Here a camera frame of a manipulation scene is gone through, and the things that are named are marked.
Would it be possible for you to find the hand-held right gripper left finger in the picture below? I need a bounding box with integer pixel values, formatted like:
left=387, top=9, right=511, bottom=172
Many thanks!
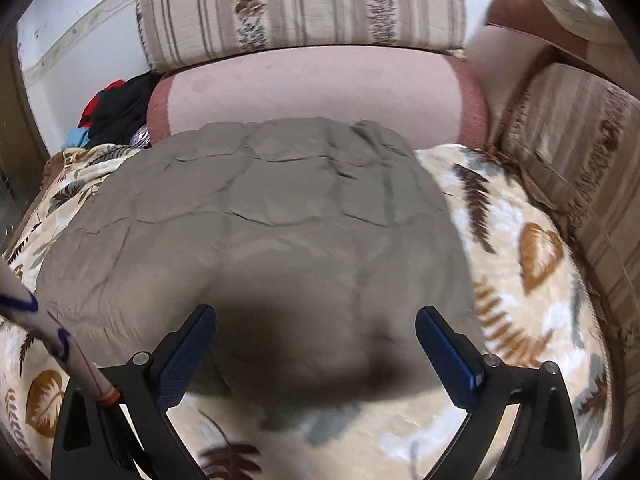
left=50, top=304, right=218, bottom=480

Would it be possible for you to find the white fringed cloth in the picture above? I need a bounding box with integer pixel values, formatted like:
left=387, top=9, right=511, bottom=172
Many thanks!
left=537, top=0, right=621, bottom=38

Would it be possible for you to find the pink sofa bolster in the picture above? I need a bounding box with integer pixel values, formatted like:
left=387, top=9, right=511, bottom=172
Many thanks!
left=147, top=45, right=488, bottom=151

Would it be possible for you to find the white printed cable sleeve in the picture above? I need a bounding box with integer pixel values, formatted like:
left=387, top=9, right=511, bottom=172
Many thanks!
left=0, top=260, right=122, bottom=408

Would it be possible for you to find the long striped sofa cushion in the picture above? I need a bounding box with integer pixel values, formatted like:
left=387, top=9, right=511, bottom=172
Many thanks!
left=136, top=0, right=468, bottom=73

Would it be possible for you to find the pile of dark clothes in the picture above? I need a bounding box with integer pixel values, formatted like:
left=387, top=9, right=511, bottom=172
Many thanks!
left=77, top=72, right=163, bottom=148

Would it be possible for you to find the leaf printed blanket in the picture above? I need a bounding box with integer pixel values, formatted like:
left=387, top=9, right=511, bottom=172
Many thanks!
left=0, top=142, right=613, bottom=480

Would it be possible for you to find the brown sofa backrest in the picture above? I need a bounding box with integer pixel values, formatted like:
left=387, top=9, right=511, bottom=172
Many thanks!
left=465, top=0, right=640, bottom=91

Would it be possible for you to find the grey-green puffer jacket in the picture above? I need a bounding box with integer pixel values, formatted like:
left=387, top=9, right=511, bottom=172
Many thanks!
left=35, top=117, right=486, bottom=406

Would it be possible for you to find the short striped sofa cushion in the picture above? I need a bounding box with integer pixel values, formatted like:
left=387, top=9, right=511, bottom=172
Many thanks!
left=500, top=62, right=640, bottom=341

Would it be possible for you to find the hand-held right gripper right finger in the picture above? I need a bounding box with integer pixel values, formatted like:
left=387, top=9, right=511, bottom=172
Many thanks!
left=415, top=305, right=583, bottom=480

